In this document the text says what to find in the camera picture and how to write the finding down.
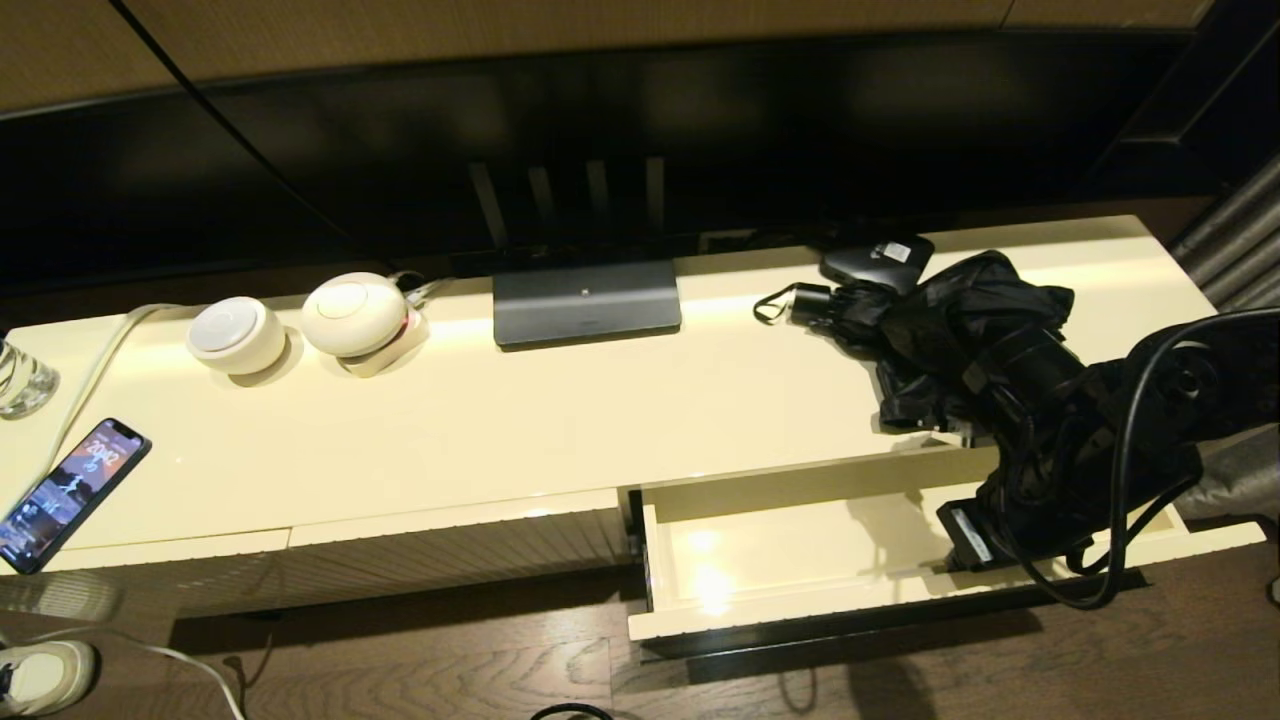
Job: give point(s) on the black umbrella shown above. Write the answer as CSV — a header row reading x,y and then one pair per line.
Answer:
x,y
930,310

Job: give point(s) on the beige ribbed cabinet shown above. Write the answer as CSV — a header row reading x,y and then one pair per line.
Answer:
x,y
500,420

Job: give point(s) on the grey rectangular television base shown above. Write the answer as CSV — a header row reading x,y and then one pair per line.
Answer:
x,y
585,305

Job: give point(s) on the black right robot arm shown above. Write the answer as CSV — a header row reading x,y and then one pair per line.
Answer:
x,y
1030,370

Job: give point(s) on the white round device on base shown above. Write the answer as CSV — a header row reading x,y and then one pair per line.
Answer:
x,y
352,315

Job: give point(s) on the dark smartphone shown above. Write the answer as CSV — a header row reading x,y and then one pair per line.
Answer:
x,y
70,495

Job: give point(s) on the grey pleated curtain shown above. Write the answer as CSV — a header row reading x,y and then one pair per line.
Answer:
x,y
1240,230

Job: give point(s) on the wide cream ribbed drawer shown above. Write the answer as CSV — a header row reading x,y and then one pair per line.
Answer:
x,y
800,550

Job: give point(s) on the black flat screen television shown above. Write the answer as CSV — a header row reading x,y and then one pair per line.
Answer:
x,y
700,130

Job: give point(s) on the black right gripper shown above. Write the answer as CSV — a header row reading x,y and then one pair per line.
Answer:
x,y
1030,500

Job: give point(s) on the white round speaker grey top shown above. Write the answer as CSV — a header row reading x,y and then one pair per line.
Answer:
x,y
236,335

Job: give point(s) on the black box with white label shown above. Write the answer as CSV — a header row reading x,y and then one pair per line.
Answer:
x,y
870,260

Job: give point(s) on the white sneaker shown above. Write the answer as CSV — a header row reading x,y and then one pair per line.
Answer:
x,y
45,680

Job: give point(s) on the clear glass cup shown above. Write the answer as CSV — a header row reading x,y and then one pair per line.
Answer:
x,y
25,385

